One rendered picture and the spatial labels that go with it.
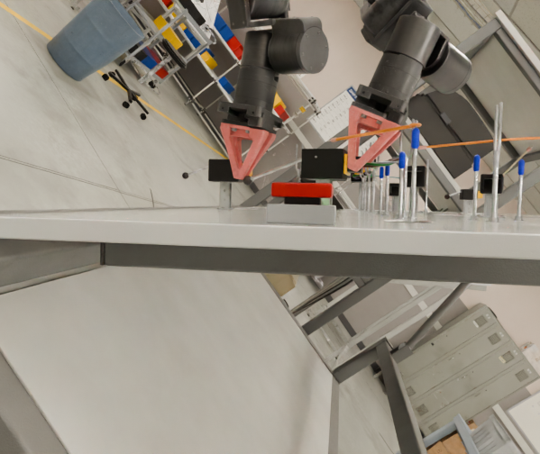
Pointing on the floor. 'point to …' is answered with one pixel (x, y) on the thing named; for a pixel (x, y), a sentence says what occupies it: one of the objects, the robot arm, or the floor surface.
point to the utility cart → (452, 431)
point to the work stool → (147, 75)
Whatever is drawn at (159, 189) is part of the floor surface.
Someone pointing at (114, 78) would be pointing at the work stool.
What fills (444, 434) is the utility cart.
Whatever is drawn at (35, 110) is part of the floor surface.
